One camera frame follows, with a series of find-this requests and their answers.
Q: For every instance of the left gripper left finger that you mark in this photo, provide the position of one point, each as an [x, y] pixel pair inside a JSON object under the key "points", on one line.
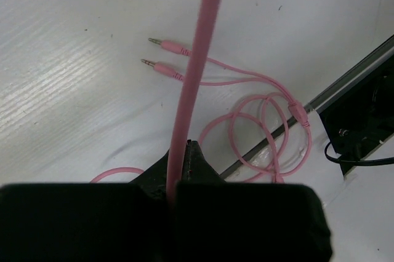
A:
{"points": [[85, 222]]}

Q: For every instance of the white taped sheet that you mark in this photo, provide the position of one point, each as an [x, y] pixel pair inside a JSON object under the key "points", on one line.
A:
{"points": [[325, 178]]}

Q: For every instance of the aluminium rail frame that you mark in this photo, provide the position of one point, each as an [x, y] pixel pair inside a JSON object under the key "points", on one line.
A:
{"points": [[351, 78]]}

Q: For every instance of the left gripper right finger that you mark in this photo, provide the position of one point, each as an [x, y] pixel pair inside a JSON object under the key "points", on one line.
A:
{"points": [[220, 221]]}

